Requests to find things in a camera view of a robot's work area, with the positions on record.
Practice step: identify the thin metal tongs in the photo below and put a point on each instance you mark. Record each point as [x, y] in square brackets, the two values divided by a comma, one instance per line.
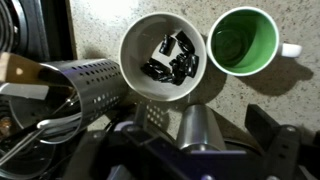
[20, 146]

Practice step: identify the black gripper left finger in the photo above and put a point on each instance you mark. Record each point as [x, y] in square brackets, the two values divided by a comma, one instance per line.
[141, 115]

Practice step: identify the flat metal spatula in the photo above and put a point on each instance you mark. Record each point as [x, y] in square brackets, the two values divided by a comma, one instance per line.
[23, 91]

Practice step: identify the wooden spatula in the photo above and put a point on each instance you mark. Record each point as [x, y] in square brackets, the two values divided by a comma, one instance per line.
[20, 70]

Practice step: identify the white mug green interior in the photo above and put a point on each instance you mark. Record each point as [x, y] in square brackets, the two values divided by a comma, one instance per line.
[243, 40]

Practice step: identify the perforated steel utensil holder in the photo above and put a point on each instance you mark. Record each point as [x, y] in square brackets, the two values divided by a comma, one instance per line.
[100, 86]

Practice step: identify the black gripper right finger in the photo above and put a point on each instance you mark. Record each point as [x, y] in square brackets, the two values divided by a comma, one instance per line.
[263, 128]

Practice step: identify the black electric coil stove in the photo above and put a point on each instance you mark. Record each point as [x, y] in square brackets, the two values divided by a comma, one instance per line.
[31, 26]

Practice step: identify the grey ceramic bowl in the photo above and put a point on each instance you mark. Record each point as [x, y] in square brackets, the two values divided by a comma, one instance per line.
[140, 43]

